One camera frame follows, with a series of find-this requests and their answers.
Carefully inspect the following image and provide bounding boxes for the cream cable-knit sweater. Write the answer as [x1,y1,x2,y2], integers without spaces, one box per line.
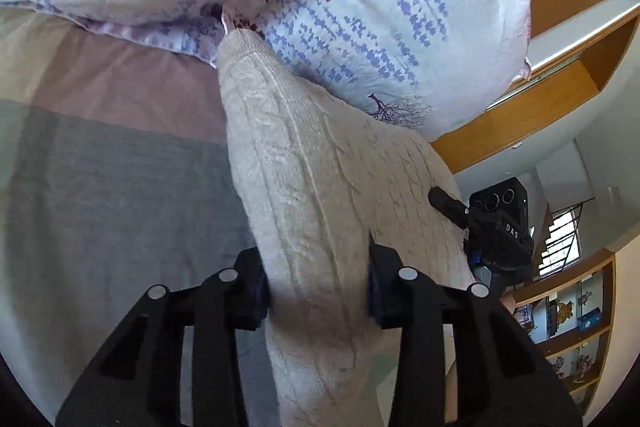
[217,29,473,426]

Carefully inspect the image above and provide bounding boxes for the person's right hand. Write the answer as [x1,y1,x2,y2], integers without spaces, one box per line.
[500,295,516,314]

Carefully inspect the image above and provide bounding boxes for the staircase with railing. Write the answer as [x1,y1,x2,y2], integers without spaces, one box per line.
[533,202,585,282]

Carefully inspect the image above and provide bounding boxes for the wooden bookshelf with items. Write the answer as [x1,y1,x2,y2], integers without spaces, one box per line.
[512,248,616,414]

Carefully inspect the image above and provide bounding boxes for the white blue-patterned pillow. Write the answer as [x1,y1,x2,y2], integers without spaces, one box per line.
[222,0,530,140]

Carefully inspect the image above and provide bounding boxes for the floral patchwork duvet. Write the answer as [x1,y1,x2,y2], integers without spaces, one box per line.
[1,9,255,426]

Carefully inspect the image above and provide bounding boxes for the wooden wall shelf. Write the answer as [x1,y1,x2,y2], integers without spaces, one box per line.
[433,0,639,173]

